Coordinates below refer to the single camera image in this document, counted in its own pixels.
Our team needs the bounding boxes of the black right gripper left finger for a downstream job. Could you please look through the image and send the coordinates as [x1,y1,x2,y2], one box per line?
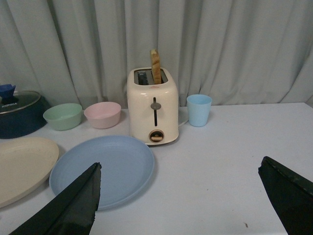
[11,163,101,235]

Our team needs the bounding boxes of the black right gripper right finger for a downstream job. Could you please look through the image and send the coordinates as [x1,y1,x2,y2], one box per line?
[258,156,313,235]

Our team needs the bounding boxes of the blue plastic plate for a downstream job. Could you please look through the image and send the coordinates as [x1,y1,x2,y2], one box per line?
[49,136,155,211]

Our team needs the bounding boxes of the cream plastic plate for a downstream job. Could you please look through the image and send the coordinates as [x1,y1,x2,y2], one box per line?
[0,137,59,208]

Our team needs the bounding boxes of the green plastic bowl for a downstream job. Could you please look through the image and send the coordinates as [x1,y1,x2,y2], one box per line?
[43,103,83,131]

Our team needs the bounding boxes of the pink plastic bowl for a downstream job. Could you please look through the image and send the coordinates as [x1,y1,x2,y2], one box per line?
[84,102,121,129]

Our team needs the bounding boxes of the dark blue cooking pot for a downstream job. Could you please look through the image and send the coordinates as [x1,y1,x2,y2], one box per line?
[0,95,51,139]

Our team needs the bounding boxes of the glass pot lid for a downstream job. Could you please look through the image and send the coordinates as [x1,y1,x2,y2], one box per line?
[0,84,41,115]

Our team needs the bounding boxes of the light blue plastic cup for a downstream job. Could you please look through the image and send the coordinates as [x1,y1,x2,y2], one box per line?
[187,94,212,127]

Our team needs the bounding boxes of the cream two-slot toaster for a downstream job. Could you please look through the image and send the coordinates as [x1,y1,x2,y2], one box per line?
[127,68,179,145]

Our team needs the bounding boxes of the grey curtain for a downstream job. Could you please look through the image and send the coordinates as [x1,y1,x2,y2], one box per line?
[0,0,313,107]

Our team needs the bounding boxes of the toast slice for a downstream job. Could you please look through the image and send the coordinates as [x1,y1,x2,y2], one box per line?
[150,49,161,84]

